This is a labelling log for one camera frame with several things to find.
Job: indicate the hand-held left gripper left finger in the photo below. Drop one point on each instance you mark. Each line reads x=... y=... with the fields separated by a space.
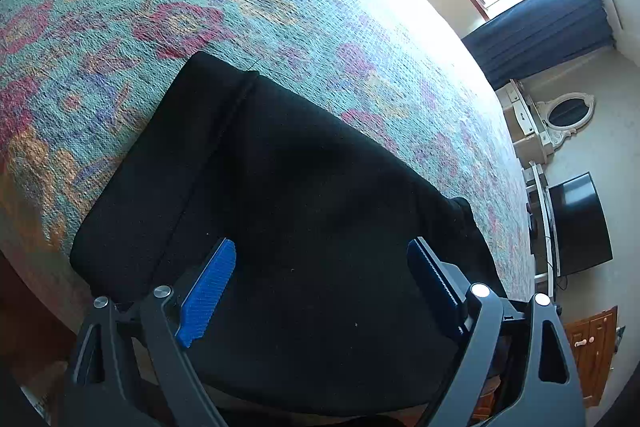
x=210 y=292

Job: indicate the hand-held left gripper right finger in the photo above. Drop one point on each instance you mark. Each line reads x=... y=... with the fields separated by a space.
x=434 y=287

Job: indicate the black pants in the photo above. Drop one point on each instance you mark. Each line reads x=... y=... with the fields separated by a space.
x=300 y=232

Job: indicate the white television stand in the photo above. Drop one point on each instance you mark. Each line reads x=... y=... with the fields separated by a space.
x=542 y=222

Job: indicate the black flat television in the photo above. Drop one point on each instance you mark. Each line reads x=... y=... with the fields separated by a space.
x=582 y=224

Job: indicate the wooden cabinet door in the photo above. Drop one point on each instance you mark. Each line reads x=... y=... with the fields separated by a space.
x=592 y=349

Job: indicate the cream dresser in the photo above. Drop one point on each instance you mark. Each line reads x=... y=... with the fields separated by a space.
x=525 y=127

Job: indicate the white oval mirror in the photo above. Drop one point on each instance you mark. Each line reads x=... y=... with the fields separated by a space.
x=567 y=113

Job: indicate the dark blue curtain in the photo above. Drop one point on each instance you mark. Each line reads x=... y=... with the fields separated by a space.
x=545 y=27

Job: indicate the floral woven bedspread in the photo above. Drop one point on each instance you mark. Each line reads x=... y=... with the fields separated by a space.
x=175 y=7

